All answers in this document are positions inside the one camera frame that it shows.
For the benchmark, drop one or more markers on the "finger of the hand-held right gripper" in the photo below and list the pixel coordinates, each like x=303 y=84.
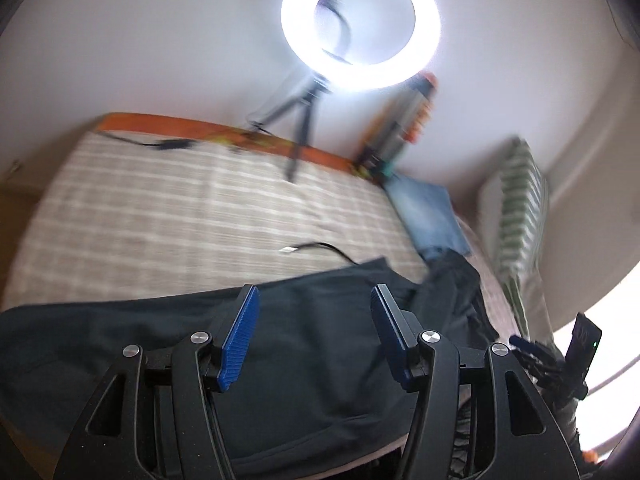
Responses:
x=522 y=343

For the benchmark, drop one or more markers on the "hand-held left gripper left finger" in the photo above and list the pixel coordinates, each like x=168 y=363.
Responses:
x=240 y=340

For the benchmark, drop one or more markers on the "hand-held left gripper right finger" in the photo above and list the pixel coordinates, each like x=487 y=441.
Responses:
x=387 y=330

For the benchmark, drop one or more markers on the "dark pants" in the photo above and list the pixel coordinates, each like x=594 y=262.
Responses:
x=310 y=360

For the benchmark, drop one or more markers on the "folded blue jeans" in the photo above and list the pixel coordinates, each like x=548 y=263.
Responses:
x=425 y=210

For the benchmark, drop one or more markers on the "green leaf patterned pillow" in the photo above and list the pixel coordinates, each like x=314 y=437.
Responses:
x=520 y=210

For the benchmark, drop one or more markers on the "checked beige blanket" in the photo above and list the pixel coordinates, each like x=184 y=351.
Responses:
x=150 y=210

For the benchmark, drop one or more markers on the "orange patterned sheet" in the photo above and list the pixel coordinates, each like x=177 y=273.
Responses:
x=150 y=122

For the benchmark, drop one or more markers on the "orange floral cloth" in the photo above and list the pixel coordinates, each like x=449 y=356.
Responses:
x=426 y=91

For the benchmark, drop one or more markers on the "folded metal chair frame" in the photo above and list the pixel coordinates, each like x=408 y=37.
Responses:
x=395 y=125

